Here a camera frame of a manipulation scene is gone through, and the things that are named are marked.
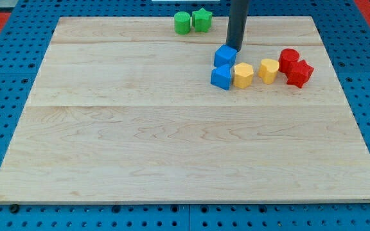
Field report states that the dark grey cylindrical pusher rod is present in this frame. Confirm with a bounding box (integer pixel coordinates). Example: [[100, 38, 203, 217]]
[[226, 0, 249, 52]]

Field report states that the blue triangle block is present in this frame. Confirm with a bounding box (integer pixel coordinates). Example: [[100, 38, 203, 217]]
[[210, 64, 232, 90]]

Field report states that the blue cube block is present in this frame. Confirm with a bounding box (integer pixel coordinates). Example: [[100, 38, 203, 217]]
[[214, 45, 237, 67]]

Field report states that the green star block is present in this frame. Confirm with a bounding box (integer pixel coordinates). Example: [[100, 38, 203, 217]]
[[192, 8, 213, 33]]

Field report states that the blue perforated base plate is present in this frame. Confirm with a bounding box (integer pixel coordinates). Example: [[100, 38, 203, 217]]
[[0, 0, 370, 230]]

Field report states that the yellow hexagon block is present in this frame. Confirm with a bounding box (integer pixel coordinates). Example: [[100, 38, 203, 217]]
[[233, 62, 254, 89]]

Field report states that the red cylinder block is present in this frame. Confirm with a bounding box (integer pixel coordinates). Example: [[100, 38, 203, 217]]
[[278, 48, 300, 73]]

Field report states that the yellow heart block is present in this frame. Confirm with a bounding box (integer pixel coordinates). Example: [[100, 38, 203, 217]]
[[258, 58, 279, 85]]

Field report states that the green cylinder block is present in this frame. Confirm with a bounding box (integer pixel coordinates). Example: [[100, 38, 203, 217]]
[[173, 12, 191, 35]]

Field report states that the red star block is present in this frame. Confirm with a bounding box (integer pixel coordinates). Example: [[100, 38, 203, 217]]
[[286, 60, 314, 89]]

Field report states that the light wooden board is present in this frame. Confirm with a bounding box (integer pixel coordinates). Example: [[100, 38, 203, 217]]
[[0, 16, 370, 205]]

